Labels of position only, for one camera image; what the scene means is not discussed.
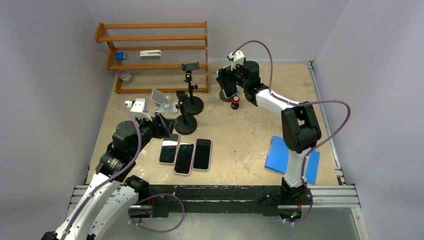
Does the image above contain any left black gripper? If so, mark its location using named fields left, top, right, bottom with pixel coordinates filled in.
left=130, top=111, right=176, bottom=157

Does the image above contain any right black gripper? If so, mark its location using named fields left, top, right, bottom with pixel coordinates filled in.
left=217, top=61, right=249, bottom=90

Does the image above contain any black phone stand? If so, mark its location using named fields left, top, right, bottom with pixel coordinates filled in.
left=181, top=62, right=204, bottom=115
left=174, top=90, right=198, bottom=135

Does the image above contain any silver folding phone stand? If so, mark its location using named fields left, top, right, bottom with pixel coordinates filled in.
left=151, top=88, right=178, bottom=114

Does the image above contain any white case smartphone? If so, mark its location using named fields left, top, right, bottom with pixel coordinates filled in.
left=159, top=133, right=180, bottom=165

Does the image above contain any pink case smartphone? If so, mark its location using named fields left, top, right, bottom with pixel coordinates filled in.
left=173, top=142, right=195, bottom=175

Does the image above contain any lavender case smartphone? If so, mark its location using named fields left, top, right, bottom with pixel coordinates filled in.
left=192, top=138, right=212, bottom=171

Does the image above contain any light blue case smartphone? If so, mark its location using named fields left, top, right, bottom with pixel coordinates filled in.
left=221, top=85, right=239, bottom=101

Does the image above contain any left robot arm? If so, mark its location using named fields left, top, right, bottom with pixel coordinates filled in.
left=42, top=113, right=176, bottom=240

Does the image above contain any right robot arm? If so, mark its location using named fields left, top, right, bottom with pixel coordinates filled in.
left=216, top=60, right=322, bottom=204

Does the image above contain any round brown phone dock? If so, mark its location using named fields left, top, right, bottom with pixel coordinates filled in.
left=219, top=89, right=238, bottom=103

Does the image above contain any red cap black stamp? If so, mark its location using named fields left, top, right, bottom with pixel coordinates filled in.
left=230, top=95, right=240, bottom=110

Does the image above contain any clear small jar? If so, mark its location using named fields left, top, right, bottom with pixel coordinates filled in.
left=117, top=69, right=132, bottom=83

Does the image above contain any wooden shelf rack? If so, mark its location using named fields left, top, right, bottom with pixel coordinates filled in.
left=94, top=21, right=210, bottom=94

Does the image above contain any white eraser block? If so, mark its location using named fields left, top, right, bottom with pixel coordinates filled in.
left=139, top=49, right=162, bottom=60

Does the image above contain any blue white small box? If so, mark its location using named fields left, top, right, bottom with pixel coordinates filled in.
left=115, top=51, right=128, bottom=62

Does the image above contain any blue notebook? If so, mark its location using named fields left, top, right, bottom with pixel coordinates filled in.
left=264, top=135, right=320, bottom=185

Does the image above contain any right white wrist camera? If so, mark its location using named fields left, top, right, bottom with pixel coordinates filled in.
left=227, top=50, right=246, bottom=71

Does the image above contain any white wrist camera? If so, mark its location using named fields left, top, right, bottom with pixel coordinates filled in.
left=227, top=50, right=246, bottom=71
left=124, top=98, right=152, bottom=121

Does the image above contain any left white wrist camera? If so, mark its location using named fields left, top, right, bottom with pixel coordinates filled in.
left=124, top=98, right=152, bottom=121

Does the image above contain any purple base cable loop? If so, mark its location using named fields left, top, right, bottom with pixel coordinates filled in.
left=127, top=192, right=185, bottom=233

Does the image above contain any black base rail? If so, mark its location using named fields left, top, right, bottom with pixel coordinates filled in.
left=114, top=184, right=314, bottom=219

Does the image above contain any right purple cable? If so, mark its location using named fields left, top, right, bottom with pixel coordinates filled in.
left=231, top=40, right=352, bottom=193

